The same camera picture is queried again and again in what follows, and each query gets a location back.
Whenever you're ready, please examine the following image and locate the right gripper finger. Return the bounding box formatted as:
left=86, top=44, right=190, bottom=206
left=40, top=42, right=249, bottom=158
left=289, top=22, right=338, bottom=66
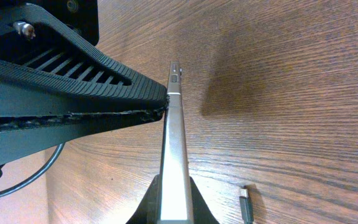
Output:
left=0, top=106, right=165, bottom=166

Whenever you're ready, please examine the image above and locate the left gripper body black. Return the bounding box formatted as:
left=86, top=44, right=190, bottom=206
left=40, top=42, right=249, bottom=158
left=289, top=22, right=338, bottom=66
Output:
left=0, top=0, right=99, bottom=59

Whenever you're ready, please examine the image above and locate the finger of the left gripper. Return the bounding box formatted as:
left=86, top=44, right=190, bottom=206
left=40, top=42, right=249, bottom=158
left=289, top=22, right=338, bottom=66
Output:
left=126, top=174, right=220, bottom=224
left=0, top=4, right=167, bottom=115

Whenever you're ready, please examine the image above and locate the black flip smartphone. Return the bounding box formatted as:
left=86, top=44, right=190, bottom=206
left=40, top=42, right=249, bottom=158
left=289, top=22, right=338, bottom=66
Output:
left=157, top=62, right=194, bottom=223

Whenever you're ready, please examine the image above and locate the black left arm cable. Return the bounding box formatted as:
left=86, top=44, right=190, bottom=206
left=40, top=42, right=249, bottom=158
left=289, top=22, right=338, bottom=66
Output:
left=0, top=142, right=66, bottom=202

